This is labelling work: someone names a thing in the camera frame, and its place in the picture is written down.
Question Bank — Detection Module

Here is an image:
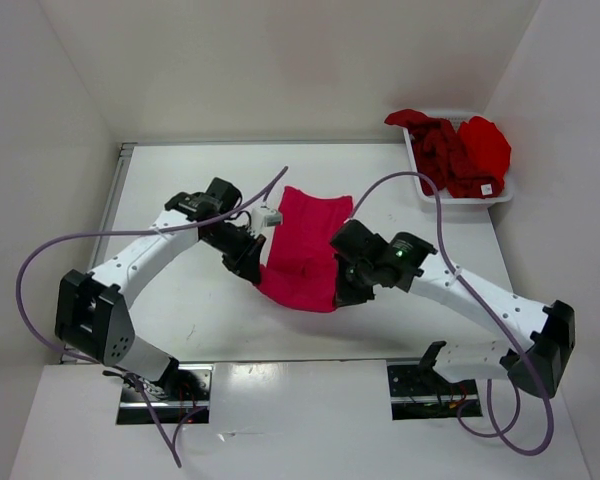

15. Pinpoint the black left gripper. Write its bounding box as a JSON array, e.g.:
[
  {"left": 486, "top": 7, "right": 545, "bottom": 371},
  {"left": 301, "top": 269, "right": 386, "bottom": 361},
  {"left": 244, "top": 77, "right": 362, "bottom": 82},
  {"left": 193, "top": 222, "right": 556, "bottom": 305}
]
[{"left": 203, "top": 222, "right": 266, "bottom": 285}]

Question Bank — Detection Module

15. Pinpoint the pink red t shirt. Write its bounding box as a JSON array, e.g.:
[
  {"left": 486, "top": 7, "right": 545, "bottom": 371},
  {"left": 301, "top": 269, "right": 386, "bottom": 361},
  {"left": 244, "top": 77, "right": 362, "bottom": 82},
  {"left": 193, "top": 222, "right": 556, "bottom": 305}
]
[{"left": 256, "top": 186, "right": 353, "bottom": 313}]

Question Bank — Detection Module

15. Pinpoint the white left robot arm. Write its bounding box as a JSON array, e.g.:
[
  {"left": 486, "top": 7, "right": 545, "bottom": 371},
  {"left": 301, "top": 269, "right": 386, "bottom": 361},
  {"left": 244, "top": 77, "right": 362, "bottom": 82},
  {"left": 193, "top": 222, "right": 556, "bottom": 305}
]
[{"left": 55, "top": 178, "right": 265, "bottom": 400}]

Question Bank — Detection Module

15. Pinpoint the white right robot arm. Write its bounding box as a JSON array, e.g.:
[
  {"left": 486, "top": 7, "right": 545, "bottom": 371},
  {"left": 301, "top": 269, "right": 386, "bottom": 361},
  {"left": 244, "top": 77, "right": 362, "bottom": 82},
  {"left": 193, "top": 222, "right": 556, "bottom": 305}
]
[{"left": 330, "top": 220, "right": 575, "bottom": 398}]

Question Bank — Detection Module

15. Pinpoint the dark red t shirt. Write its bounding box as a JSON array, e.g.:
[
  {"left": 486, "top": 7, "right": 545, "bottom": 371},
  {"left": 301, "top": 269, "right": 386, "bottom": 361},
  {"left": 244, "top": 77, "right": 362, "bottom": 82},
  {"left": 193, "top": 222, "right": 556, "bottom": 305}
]
[{"left": 384, "top": 109, "right": 466, "bottom": 193}]

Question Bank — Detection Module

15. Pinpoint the white garment label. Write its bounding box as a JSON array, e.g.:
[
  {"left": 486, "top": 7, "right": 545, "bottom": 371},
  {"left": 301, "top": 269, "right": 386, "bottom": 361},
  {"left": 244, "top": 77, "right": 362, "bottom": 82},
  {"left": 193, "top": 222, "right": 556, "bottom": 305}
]
[{"left": 481, "top": 184, "right": 493, "bottom": 196}]

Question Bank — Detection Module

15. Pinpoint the bright red t shirt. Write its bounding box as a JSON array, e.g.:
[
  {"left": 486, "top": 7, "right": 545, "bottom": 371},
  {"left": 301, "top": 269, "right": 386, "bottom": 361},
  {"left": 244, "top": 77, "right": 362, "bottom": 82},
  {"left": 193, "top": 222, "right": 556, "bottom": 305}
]
[{"left": 454, "top": 116, "right": 511, "bottom": 198}]

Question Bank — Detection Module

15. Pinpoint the white plastic laundry basket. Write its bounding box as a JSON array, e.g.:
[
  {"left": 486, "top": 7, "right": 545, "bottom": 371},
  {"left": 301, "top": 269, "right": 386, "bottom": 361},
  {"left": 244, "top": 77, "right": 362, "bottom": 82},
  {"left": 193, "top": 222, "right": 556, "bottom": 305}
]
[{"left": 403, "top": 109, "right": 514, "bottom": 210}]

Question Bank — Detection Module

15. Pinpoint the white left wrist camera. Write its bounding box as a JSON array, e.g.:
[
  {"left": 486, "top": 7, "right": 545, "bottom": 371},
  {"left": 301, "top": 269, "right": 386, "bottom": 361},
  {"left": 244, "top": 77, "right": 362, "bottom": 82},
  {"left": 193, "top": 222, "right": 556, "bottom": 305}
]
[{"left": 250, "top": 205, "right": 283, "bottom": 234}]

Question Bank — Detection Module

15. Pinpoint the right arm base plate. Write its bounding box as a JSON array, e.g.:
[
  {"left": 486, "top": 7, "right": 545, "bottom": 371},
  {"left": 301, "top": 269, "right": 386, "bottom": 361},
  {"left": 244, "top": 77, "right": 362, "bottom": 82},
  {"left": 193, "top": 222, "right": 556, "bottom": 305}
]
[{"left": 386, "top": 361, "right": 482, "bottom": 421}]

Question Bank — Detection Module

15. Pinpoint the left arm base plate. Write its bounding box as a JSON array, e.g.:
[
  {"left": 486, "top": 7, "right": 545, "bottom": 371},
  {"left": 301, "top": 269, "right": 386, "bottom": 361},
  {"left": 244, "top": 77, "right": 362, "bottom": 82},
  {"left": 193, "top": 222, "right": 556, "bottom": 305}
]
[{"left": 116, "top": 364, "right": 214, "bottom": 426}]

